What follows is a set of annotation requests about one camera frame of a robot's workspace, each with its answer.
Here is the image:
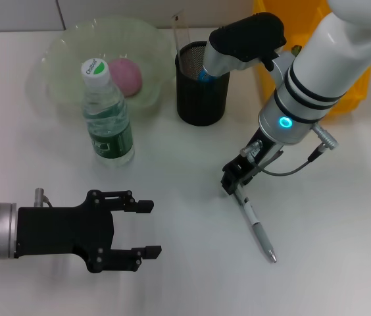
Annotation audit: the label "black mesh pen holder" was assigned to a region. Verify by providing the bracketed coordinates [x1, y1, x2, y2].
[174, 41, 231, 127]

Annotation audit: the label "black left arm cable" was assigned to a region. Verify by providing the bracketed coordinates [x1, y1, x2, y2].
[34, 187, 53, 209]

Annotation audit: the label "translucent green fruit plate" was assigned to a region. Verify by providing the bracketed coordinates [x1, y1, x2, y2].
[26, 16, 175, 124]

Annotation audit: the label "yellow plastic storage bin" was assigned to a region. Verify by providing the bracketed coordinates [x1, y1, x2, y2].
[253, 0, 371, 117]

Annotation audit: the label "transparent plastic ruler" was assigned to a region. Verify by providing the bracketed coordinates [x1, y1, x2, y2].
[171, 13, 191, 74]

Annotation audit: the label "green label water bottle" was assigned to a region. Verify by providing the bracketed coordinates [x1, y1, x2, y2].
[80, 58, 136, 169]

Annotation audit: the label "pink ball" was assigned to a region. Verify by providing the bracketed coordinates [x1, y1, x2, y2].
[108, 58, 143, 98]

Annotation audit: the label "grey right arm cable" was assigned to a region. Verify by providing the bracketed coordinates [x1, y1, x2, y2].
[240, 123, 341, 177]

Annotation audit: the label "white grey ballpoint pen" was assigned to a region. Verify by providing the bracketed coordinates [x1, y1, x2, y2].
[233, 184, 278, 264]

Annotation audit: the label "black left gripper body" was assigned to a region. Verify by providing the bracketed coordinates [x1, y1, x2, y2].
[14, 190, 114, 273]

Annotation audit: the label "blue handled scissors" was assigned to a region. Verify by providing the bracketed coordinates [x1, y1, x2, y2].
[198, 65, 218, 84]

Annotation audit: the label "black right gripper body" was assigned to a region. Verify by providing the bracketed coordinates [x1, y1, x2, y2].
[234, 130, 285, 180]

